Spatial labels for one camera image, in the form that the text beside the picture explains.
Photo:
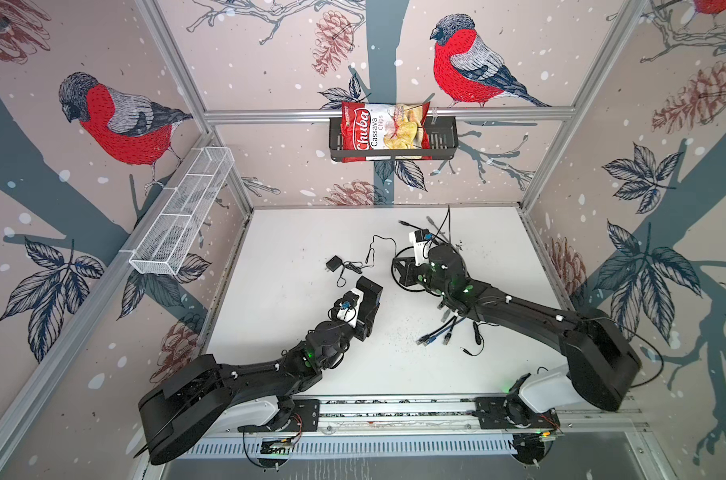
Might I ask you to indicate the white mesh wall shelf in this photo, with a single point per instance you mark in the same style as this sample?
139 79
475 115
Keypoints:
171 236

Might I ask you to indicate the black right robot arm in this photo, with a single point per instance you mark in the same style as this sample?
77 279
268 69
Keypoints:
600 363

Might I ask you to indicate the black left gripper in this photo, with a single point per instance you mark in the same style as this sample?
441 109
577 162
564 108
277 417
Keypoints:
365 329

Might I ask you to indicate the aluminium front rail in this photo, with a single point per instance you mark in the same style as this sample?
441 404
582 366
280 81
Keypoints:
421 415

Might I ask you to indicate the red cassava chips bag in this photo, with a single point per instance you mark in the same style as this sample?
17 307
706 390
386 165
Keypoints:
370 127

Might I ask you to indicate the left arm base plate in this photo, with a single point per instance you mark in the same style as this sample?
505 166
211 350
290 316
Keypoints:
286 415

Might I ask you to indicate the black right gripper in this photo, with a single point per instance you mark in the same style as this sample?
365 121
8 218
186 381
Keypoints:
405 272

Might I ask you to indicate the black wire wall basket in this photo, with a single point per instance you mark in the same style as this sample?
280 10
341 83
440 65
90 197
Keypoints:
435 138

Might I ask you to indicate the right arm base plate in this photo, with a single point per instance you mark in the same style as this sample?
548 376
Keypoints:
499 412

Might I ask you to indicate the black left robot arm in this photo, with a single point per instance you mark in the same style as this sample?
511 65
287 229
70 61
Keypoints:
176 414

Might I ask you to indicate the black power adapter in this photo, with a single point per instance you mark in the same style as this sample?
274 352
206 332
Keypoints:
335 263

